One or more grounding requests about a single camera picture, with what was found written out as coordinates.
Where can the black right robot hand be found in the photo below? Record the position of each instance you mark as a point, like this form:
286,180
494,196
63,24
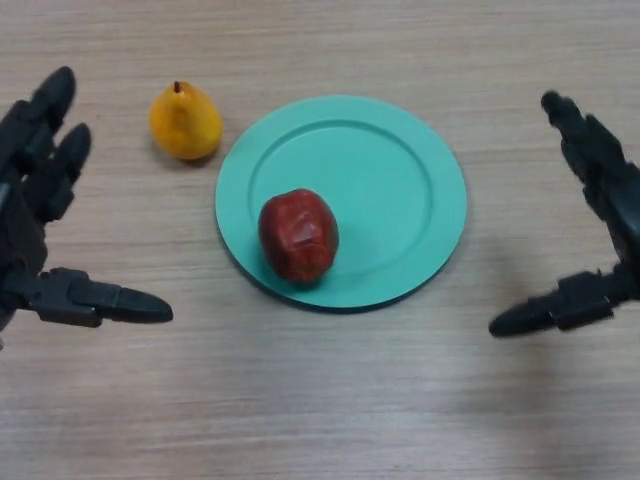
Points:
620,210

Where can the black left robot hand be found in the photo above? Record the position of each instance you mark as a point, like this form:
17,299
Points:
22,210

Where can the green round plate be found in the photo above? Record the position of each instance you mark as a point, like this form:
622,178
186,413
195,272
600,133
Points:
380,200

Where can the red apple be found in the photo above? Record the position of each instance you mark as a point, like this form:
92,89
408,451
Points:
300,237

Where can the yellow pear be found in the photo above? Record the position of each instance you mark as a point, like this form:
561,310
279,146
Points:
186,127

